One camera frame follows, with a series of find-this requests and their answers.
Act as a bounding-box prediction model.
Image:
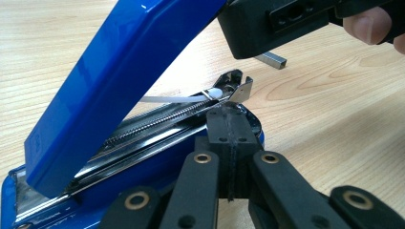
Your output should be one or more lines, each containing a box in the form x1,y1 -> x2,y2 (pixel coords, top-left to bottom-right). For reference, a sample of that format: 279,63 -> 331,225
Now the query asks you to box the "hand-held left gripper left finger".
194,108 -> 233,202

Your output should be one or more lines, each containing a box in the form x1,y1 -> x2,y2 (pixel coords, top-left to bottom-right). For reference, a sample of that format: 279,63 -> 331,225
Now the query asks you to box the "blue stapler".
0,0 -> 266,229

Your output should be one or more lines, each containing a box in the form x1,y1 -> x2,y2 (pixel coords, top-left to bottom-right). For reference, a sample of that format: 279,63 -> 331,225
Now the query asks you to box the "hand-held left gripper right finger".
229,108 -> 265,202

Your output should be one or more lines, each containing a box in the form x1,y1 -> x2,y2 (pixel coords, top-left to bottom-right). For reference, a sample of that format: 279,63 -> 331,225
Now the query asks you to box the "silver staple strip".
253,51 -> 288,71

